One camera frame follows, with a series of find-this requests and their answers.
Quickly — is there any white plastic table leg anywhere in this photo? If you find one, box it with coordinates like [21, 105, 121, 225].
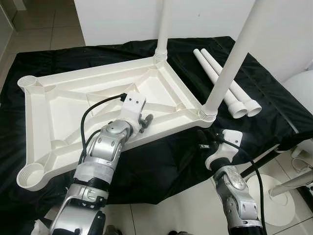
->
[200, 47, 263, 117]
[156, 0, 173, 62]
[194, 48, 249, 119]
[198, 0, 267, 122]

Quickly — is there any white plastic table top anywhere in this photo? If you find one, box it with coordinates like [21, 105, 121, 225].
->
[16, 55, 217, 191]

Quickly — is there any black table cloth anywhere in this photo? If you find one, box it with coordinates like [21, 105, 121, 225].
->
[0, 35, 313, 221]

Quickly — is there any dark grey metal table leg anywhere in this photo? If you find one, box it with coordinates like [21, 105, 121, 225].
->
[239, 156, 277, 181]

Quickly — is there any small white plastic object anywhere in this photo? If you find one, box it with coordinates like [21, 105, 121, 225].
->
[291, 144, 313, 172]

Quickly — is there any white stand pole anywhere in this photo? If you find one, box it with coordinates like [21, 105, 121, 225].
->
[269, 176, 313, 196]

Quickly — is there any white round stand base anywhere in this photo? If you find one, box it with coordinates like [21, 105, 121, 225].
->
[245, 174, 296, 227]

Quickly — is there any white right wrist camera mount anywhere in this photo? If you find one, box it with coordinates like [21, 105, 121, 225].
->
[205, 130, 244, 169]

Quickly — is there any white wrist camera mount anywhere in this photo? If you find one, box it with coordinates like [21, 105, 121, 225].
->
[205, 130, 244, 169]
[121, 94, 147, 123]

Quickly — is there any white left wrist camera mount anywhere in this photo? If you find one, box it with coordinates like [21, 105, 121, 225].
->
[121, 94, 147, 123]

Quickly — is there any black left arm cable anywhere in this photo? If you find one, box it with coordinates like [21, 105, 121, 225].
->
[78, 93, 129, 165]

